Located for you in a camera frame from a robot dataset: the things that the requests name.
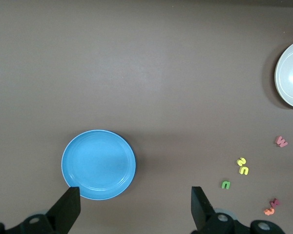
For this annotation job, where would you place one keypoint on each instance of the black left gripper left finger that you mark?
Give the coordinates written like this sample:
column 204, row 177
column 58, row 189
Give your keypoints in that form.
column 68, row 209

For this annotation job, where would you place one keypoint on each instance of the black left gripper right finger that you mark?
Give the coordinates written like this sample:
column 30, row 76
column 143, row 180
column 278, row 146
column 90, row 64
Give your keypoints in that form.
column 200, row 209

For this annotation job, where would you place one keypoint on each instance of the green foam letter u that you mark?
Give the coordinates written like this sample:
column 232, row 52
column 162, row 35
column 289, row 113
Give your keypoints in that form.
column 222, row 184

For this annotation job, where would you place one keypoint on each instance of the yellow foam letter u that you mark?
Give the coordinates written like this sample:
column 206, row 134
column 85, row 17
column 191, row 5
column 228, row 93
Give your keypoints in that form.
column 247, row 170

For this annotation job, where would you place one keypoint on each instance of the yellow foam figure 2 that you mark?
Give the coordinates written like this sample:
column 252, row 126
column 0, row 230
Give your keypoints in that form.
column 241, row 161

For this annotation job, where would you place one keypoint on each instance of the blue plate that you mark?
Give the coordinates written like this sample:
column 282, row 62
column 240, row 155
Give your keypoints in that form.
column 98, row 164

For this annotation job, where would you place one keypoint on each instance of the orange foam letter t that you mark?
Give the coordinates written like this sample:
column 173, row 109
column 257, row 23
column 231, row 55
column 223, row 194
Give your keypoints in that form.
column 269, row 211

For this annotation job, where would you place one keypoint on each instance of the dark red foam letter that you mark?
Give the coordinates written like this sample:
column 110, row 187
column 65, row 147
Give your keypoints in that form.
column 274, row 202

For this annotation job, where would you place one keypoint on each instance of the pink foam letter w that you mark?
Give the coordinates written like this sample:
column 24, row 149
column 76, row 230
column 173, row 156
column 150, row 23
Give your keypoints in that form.
column 280, row 142

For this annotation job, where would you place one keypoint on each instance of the brown table cover sheet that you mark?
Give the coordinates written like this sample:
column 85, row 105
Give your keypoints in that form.
column 136, row 73

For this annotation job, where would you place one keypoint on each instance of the beige plate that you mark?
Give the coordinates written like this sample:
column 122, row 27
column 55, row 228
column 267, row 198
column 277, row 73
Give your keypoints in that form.
column 291, row 78

